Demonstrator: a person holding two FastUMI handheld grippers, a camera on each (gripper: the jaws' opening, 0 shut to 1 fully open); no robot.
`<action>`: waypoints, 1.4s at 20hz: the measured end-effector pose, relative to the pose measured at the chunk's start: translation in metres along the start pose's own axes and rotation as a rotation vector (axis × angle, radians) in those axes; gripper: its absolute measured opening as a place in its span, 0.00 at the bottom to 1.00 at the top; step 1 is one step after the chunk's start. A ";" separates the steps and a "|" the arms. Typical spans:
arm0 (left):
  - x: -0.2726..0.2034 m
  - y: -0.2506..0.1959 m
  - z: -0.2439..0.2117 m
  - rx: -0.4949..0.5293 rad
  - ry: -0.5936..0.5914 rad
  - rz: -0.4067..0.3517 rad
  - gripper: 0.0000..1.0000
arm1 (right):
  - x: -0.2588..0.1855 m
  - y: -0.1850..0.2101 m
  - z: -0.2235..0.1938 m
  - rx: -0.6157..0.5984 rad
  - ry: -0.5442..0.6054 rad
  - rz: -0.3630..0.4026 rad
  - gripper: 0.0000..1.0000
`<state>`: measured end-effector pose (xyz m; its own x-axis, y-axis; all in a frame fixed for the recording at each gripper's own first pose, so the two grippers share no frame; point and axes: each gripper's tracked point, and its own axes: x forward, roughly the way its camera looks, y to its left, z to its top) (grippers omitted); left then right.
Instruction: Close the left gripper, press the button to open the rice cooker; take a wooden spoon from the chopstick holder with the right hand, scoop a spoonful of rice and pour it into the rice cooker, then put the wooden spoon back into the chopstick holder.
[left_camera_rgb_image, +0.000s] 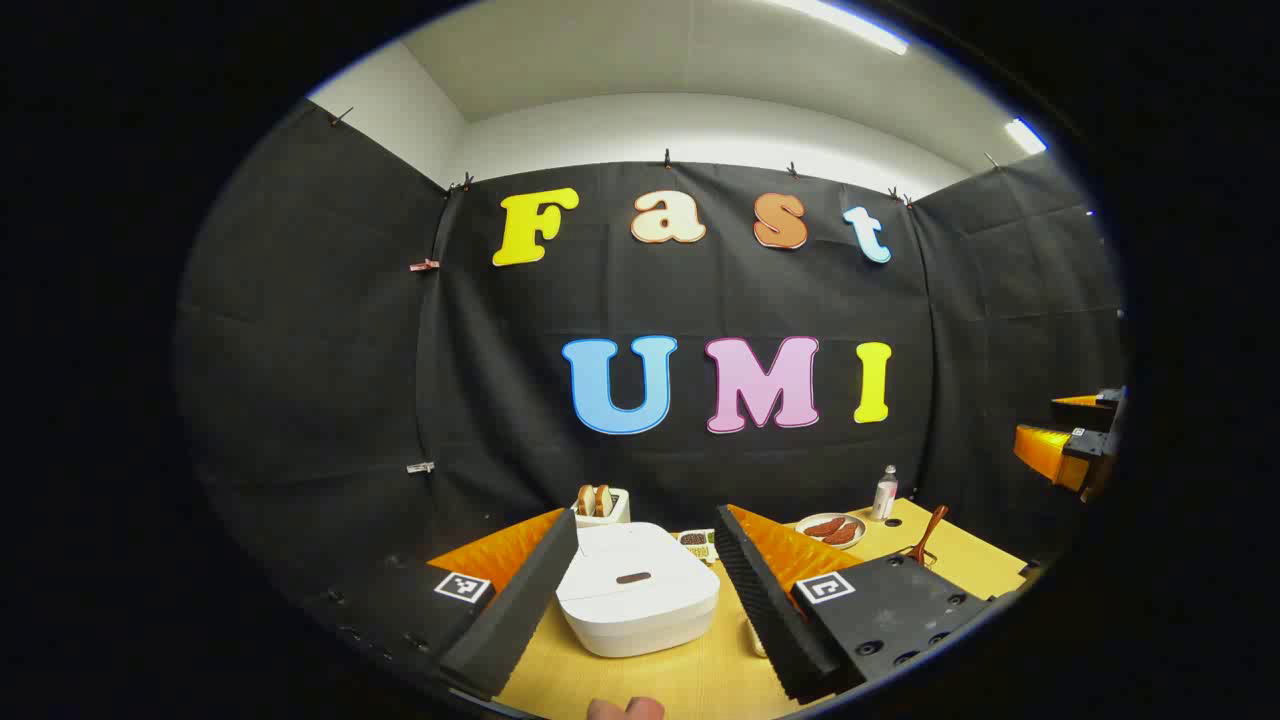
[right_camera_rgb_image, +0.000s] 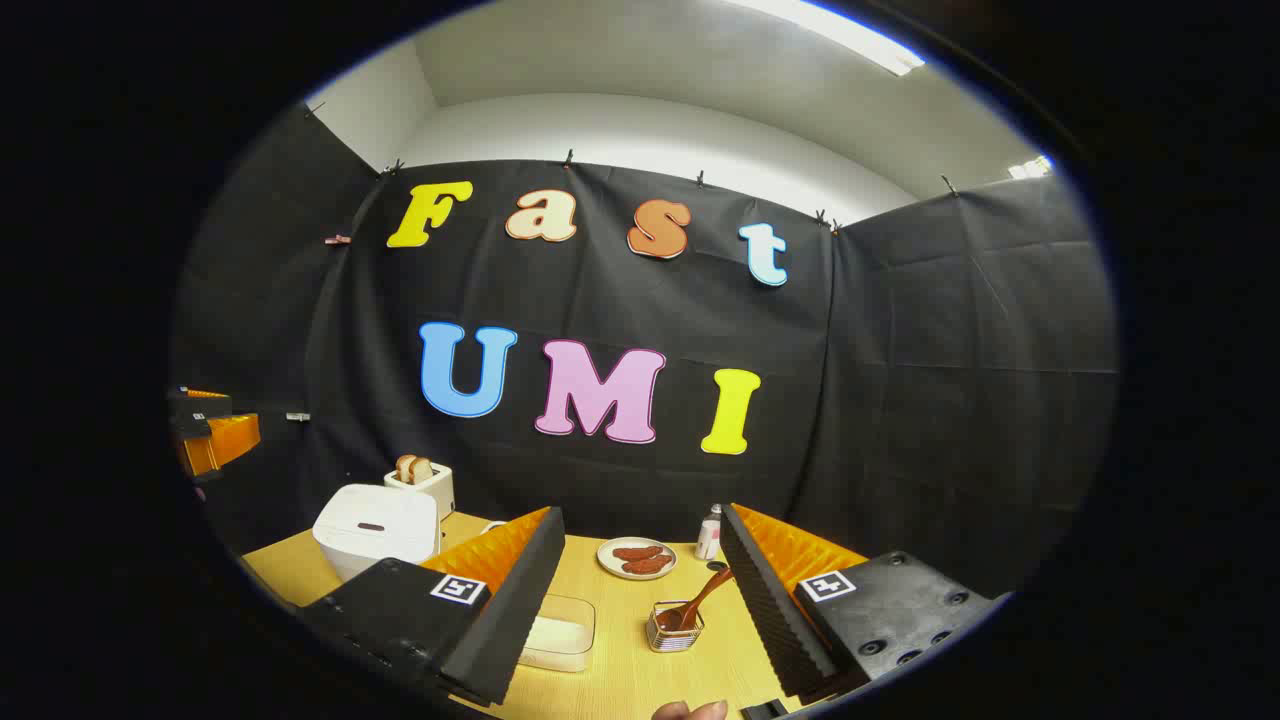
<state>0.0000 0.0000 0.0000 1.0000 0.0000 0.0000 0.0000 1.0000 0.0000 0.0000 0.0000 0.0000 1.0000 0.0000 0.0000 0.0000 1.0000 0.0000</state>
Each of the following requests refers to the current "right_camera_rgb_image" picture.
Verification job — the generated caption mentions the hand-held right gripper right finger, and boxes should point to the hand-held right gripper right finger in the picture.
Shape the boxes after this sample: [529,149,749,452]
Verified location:
[720,503,1011,706]

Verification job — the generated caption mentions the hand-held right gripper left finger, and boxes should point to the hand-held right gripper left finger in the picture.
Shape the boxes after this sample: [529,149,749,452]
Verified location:
[300,505,566,709]

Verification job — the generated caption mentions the clear plastic rice box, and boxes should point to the clear plastic rice box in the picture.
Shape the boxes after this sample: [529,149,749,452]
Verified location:
[517,593,597,673]

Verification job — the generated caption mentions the brown wooden spoon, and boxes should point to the brown wooden spoon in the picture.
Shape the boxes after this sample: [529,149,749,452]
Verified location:
[655,567,734,633]

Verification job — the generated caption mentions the wire metal chopstick holder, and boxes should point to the wire metal chopstick holder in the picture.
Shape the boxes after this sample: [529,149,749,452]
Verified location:
[646,600,706,653]

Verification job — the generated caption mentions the white rice cooker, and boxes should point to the white rice cooker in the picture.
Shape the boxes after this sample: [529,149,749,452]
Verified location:
[312,484,441,583]

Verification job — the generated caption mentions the white round plate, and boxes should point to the white round plate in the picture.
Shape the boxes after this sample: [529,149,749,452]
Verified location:
[597,537,679,581]

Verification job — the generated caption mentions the white toaster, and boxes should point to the white toaster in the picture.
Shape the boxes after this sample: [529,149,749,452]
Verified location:
[384,462,456,521]

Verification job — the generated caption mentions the black backdrop cloth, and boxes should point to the black backdrop cloth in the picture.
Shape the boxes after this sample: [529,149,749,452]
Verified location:
[170,100,1119,601]

